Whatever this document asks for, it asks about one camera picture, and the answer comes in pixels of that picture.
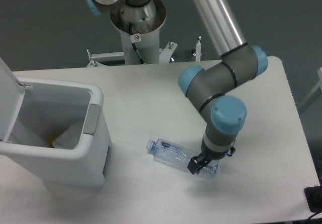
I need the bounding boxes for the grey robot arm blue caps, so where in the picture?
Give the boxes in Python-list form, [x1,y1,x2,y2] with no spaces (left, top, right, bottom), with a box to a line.
[86,0,268,174]

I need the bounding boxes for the black cable on pedestal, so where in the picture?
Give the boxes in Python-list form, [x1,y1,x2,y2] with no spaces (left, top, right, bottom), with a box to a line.
[128,22,146,65]

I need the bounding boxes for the clear plastic water bottle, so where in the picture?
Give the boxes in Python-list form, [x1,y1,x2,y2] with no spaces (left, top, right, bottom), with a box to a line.
[146,138,219,179]

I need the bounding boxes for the black device at table edge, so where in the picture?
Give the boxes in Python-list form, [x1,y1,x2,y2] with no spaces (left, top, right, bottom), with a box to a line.
[304,186,321,212]

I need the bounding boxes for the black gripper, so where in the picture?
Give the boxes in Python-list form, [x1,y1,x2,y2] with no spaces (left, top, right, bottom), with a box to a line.
[187,145,235,175]

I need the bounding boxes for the clear plastic wrapper bag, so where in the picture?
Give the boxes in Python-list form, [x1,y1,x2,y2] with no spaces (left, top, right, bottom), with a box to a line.
[54,121,84,150]

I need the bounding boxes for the white trash can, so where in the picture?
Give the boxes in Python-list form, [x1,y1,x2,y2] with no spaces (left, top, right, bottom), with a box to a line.
[1,77,111,186]

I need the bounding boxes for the white trash can lid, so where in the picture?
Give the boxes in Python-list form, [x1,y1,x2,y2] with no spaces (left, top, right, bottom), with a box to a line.
[1,59,32,141]

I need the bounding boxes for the white metal mounting frame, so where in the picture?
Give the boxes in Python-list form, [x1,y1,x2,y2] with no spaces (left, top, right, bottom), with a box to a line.
[86,36,203,67]

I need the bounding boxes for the yellow blue trash in bin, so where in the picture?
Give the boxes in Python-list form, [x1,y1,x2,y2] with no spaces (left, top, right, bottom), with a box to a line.
[46,134,59,148]

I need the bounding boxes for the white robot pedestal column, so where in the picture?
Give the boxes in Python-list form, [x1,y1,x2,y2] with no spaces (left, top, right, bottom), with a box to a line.
[110,0,167,51]

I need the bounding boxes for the white frame at right edge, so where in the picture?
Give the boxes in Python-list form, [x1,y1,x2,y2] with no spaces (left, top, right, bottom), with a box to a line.
[298,67,321,115]

